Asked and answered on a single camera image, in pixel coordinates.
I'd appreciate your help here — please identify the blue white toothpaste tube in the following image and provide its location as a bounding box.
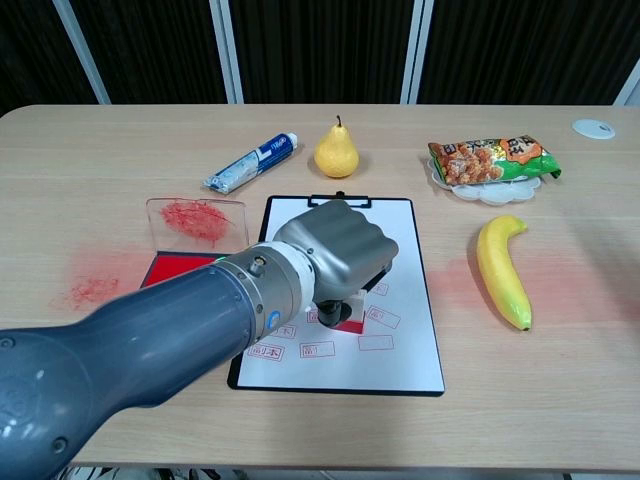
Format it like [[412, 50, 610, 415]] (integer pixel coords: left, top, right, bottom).
[[202, 130, 300, 195]]

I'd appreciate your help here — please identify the red ink pad case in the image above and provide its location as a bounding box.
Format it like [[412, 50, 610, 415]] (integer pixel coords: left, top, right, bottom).
[[139, 197, 250, 292]]

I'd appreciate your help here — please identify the white round cable grommet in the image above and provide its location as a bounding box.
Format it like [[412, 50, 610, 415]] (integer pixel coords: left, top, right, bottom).
[[572, 118, 616, 140]]

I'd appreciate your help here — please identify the white partition post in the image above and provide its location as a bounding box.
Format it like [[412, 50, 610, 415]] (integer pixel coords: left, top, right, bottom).
[[209, 0, 246, 105], [399, 0, 434, 105], [52, 0, 112, 105], [612, 68, 640, 106]]

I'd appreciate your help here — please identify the white stamped paper sheet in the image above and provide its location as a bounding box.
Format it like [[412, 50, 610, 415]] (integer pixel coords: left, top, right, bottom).
[[237, 197, 444, 391]]

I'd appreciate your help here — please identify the yellow banana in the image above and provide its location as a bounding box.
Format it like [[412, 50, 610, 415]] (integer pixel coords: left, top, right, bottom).
[[475, 214, 533, 332]]

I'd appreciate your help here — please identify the yellow pear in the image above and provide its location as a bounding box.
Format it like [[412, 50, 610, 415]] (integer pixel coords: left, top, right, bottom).
[[313, 114, 360, 179]]

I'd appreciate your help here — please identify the white and red stamp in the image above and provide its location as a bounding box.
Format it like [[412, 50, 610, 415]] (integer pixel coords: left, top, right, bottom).
[[333, 287, 369, 335]]

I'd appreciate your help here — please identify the white flower-shaped plate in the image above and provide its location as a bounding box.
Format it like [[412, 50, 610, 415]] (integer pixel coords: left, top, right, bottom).
[[429, 157, 544, 206]]

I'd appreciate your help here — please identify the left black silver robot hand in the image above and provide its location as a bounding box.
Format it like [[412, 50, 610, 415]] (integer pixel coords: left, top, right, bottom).
[[272, 198, 400, 329]]

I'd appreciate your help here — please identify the green orange snack bag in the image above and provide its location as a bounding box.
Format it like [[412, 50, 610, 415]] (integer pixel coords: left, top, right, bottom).
[[427, 133, 565, 187]]

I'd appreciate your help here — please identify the black clipboard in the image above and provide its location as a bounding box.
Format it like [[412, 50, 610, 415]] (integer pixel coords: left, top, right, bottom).
[[227, 191, 446, 398]]

